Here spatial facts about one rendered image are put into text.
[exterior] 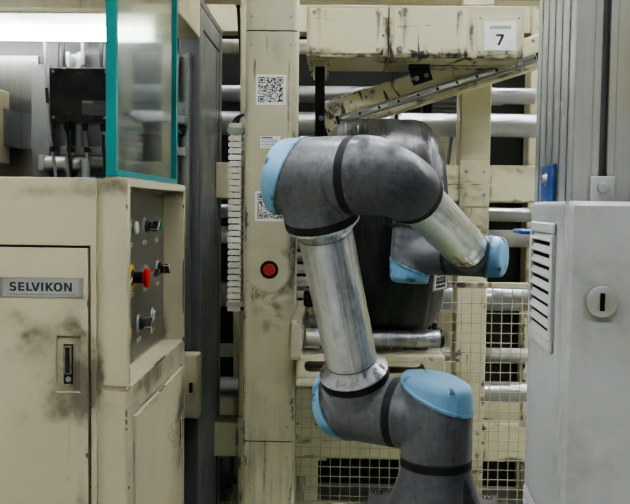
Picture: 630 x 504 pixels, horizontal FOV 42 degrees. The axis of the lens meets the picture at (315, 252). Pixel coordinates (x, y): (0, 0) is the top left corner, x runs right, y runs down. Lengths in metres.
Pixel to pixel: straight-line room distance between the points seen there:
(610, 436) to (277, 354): 1.40
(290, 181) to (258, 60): 0.95
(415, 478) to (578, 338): 0.63
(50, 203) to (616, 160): 0.94
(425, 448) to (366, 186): 0.44
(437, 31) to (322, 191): 1.29
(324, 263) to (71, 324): 0.49
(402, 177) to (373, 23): 1.27
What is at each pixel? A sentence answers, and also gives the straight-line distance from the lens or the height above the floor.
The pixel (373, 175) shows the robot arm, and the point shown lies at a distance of 1.15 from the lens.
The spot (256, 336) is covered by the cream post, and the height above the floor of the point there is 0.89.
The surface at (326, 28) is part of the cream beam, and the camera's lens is 2.39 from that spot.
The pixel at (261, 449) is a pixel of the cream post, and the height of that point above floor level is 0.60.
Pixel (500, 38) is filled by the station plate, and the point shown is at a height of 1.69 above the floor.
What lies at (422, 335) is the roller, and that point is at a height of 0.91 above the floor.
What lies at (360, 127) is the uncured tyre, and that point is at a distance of 2.04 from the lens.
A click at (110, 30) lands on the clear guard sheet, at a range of 1.51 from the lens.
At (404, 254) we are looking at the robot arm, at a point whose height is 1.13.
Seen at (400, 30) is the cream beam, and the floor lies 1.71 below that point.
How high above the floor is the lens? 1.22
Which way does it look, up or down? 3 degrees down
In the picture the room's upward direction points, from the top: 1 degrees clockwise
